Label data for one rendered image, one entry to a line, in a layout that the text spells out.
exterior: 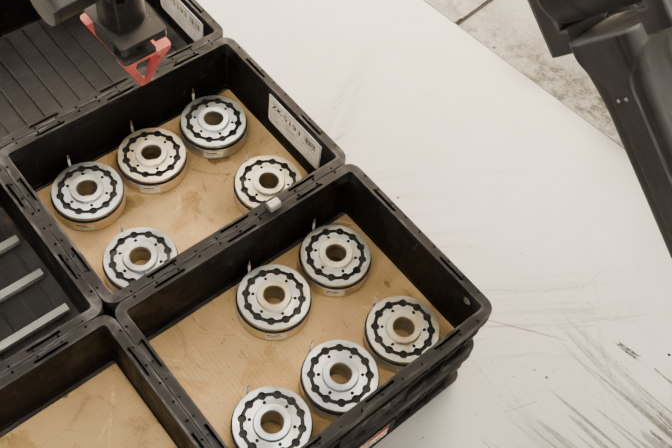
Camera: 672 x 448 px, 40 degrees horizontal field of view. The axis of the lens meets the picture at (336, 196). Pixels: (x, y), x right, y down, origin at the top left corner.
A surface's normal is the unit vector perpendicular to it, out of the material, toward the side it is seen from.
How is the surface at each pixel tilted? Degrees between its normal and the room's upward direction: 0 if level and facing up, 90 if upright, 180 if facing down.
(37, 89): 0
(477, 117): 0
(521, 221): 0
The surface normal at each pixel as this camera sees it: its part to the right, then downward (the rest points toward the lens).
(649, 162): -0.74, 0.48
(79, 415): 0.09, -0.56
